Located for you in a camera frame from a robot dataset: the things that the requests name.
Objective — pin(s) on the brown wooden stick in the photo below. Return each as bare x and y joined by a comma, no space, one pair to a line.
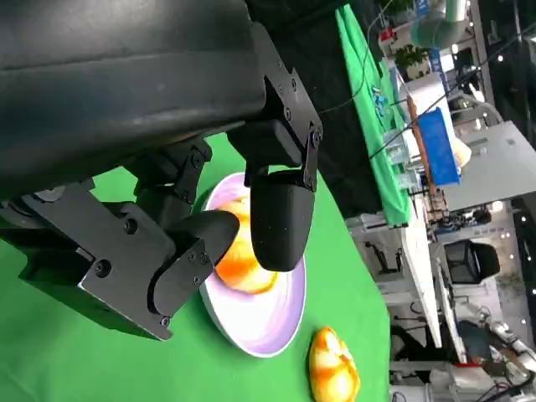
421,142

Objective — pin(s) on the beige round object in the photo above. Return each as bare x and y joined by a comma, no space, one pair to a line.
461,151

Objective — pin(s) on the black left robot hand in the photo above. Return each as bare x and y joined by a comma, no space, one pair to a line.
104,84

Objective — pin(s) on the bright green table cloth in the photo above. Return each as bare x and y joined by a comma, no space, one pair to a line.
63,368

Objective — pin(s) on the small blue clips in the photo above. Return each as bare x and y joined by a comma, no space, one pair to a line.
380,100

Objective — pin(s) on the orange and white bread roll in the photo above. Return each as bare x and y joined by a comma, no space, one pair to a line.
335,368
240,268

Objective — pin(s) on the white table board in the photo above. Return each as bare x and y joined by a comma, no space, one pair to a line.
419,272

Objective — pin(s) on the small red device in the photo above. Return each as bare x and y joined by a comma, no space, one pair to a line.
387,37

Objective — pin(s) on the grey desk panel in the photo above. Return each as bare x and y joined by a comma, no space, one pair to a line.
494,167

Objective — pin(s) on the blue plastic bin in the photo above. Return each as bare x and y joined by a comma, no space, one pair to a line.
439,146

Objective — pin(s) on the white box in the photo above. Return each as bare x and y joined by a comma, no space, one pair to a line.
425,90

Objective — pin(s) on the clear plastic container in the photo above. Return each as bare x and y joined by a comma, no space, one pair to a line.
397,148

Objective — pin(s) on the black office chair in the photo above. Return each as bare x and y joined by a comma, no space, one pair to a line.
473,261

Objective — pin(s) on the potted green plant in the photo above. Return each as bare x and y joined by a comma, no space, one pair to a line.
412,63

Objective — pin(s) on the lilac plate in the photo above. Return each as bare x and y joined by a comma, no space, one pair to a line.
268,326

